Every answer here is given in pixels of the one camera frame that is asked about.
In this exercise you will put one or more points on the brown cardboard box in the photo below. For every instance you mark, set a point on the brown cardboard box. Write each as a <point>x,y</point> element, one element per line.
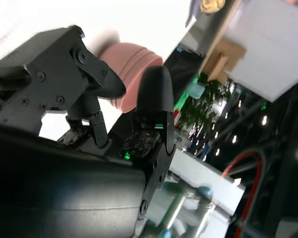
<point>228,54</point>

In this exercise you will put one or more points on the pink plastic bowl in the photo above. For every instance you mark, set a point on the pink plastic bowl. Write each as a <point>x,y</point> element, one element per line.
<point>137,64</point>
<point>129,98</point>
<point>115,58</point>

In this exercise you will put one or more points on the green leafy plant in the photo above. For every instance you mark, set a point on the green leafy plant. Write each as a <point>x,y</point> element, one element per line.
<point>208,104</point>

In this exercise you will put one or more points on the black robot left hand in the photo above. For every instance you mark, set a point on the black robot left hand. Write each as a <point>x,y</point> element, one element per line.
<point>52,173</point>

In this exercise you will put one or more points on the white board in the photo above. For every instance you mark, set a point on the white board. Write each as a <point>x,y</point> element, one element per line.
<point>268,49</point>

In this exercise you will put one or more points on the tan round object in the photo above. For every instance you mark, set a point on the tan round object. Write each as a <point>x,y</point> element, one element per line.
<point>212,5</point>

